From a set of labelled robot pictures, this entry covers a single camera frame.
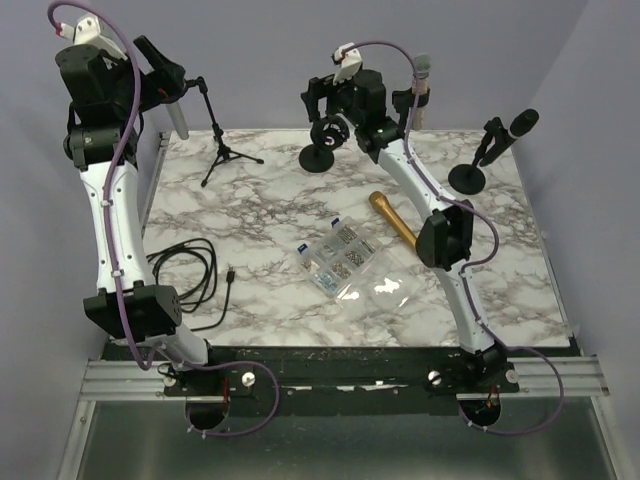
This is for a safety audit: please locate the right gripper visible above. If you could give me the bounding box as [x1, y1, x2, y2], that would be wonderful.
[300, 71, 364, 129]

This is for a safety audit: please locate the silver microphone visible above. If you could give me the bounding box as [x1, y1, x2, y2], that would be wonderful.
[165, 101, 190, 140]

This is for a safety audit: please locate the round base shock mount stand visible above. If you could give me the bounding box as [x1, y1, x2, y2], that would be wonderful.
[299, 115, 350, 173]

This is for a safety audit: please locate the round base clip stand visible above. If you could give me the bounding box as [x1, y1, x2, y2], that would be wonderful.
[392, 89, 431, 130]
[448, 117, 512, 195]

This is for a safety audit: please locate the tripod shock mount stand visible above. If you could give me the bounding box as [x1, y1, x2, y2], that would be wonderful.
[185, 76, 265, 188]

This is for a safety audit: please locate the glitter microphone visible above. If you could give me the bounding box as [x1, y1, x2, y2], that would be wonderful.
[411, 53, 431, 130]

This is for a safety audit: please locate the gold microphone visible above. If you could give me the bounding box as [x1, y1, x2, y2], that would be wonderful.
[368, 191, 417, 251]

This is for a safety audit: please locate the black microphone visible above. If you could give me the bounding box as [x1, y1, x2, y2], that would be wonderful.
[506, 108, 540, 146]

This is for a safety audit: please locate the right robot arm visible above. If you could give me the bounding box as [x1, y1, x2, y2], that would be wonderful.
[301, 69, 507, 392]

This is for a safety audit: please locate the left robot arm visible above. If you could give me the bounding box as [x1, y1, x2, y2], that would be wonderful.
[55, 35, 222, 395]

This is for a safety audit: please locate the clear plastic screw organizer box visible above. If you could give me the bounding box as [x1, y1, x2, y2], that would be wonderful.
[297, 217, 420, 316]

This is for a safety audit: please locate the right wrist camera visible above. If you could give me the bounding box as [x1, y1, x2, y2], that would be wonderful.
[332, 42, 363, 85]

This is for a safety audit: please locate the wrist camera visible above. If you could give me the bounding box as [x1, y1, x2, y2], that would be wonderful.
[56, 14, 126, 59]
[332, 42, 363, 85]

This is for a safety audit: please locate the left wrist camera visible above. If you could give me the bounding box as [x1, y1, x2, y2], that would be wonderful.
[56, 14, 126, 59]

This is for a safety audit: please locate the black usb cable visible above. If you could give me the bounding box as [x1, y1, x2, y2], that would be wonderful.
[147, 237, 237, 334]

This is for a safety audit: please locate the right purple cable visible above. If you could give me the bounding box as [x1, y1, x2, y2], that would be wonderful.
[344, 40, 566, 435]

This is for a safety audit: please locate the aluminium mounting rail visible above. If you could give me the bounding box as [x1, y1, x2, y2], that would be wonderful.
[80, 357, 610, 401]

